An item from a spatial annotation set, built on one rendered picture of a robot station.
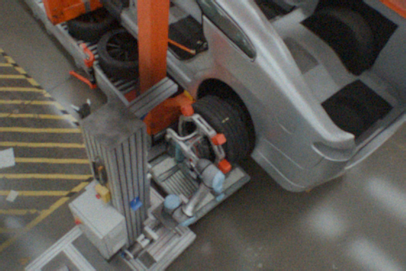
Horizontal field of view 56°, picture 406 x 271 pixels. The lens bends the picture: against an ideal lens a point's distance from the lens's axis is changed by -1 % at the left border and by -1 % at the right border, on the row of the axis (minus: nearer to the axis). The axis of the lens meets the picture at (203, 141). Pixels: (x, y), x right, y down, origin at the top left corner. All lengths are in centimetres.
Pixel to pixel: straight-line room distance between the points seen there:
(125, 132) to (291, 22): 290
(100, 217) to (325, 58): 278
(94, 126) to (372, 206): 341
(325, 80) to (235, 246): 191
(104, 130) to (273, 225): 253
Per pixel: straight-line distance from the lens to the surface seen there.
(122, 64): 444
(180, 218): 287
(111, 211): 268
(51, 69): 520
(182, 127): 351
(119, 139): 199
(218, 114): 319
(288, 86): 281
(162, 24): 283
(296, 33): 435
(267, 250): 401
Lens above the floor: 369
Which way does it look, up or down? 56 degrees down
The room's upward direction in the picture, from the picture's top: 12 degrees clockwise
